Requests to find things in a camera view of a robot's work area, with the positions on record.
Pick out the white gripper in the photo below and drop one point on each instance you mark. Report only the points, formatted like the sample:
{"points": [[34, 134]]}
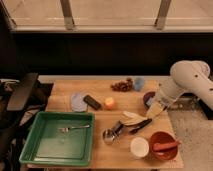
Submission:
{"points": [[160, 102]]}

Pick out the light blue cup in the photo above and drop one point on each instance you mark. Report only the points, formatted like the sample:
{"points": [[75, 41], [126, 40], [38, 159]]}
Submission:
{"points": [[139, 83]]}

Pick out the white cup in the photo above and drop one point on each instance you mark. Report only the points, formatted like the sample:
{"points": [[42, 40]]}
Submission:
{"points": [[139, 147]]}

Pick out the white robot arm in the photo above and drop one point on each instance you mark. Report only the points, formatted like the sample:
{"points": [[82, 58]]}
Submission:
{"points": [[185, 76]]}

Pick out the green plastic tray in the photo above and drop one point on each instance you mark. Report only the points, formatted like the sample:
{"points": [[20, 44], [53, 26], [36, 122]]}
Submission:
{"points": [[46, 145]]}

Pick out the blue sponge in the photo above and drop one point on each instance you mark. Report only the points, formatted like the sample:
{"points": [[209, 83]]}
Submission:
{"points": [[149, 101]]}

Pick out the dark purple bowl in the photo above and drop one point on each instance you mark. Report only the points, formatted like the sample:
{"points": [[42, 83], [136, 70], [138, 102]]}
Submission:
{"points": [[147, 96]]}

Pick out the red bowl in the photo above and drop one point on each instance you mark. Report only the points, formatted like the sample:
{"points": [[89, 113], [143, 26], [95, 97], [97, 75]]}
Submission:
{"points": [[163, 137]]}

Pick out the bunch of brown grapes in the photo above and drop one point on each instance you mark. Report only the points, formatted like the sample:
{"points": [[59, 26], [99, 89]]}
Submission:
{"points": [[123, 86]]}

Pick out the cream banana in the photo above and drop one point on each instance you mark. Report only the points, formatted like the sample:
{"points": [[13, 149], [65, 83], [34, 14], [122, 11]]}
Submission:
{"points": [[132, 118]]}

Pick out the orange carrot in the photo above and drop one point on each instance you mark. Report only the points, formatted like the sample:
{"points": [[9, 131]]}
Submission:
{"points": [[165, 146]]}

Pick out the orange fruit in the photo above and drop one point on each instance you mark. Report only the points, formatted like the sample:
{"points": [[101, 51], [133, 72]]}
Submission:
{"points": [[109, 103]]}

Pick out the metal ice cream scoop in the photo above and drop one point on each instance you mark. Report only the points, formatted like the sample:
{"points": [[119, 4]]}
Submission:
{"points": [[110, 135]]}

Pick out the black rectangular block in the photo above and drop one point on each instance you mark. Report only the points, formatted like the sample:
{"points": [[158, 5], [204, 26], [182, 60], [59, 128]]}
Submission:
{"points": [[92, 102]]}

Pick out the silver fork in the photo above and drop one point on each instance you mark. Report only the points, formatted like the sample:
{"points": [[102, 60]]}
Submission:
{"points": [[67, 129]]}

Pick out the black chair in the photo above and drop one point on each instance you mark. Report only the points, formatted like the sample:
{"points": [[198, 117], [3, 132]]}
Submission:
{"points": [[20, 101]]}

